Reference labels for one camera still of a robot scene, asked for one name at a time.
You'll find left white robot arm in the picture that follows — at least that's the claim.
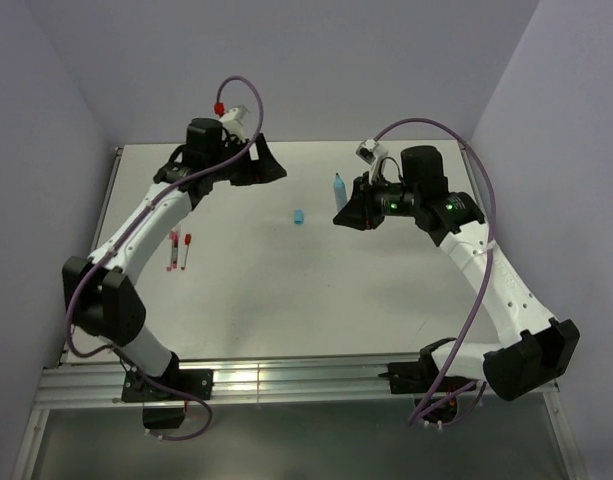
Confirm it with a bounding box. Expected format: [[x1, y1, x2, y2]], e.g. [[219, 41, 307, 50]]
[[62, 106, 287, 399]]

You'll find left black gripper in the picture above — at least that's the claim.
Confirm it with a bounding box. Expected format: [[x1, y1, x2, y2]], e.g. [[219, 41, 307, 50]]
[[208, 134, 286, 187]]

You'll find light blue highlighter cap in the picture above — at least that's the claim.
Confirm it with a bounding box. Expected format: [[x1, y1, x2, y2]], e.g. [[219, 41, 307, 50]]
[[293, 209, 305, 225]]

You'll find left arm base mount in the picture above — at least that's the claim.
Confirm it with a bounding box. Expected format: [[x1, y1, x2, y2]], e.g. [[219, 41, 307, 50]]
[[120, 369, 214, 441]]

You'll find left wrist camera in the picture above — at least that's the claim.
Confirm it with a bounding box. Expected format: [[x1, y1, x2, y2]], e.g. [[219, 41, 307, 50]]
[[213, 102, 249, 141]]

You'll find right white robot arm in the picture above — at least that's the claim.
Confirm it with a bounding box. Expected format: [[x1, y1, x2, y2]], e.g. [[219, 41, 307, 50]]
[[333, 139, 580, 401]]

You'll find dark red pen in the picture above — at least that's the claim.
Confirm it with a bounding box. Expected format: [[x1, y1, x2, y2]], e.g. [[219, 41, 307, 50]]
[[170, 230, 180, 269]]

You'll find aluminium frame rail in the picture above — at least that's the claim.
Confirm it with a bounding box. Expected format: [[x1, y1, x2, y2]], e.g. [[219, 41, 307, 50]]
[[32, 354, 417, 410]]

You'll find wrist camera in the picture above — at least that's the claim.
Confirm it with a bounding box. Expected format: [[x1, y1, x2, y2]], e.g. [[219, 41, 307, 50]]
[[213, 102, 249, 141], [356, 139, 389, 165]]

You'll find white pen red tip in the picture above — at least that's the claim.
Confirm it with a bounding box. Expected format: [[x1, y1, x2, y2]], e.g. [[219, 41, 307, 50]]
[[179, 243, 190, 271]]

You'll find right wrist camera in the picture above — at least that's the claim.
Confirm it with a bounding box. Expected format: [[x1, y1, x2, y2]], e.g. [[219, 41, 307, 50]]
[[356, 139, 389, 165]]

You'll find white pen pink tip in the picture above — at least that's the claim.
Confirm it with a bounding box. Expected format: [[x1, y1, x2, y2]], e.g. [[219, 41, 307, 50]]
[[166, 230, 174, 271]]

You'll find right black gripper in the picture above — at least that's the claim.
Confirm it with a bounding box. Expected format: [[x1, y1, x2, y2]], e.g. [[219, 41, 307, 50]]
[[334, 170, 420, 230]]

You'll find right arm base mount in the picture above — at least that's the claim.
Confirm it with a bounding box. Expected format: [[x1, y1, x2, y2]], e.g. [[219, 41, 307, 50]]
[[378, 360, 469, 424]]

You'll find light blue highlighter pen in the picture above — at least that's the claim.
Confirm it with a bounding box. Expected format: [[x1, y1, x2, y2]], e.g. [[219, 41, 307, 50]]
[[333, 173, 348, 212]]

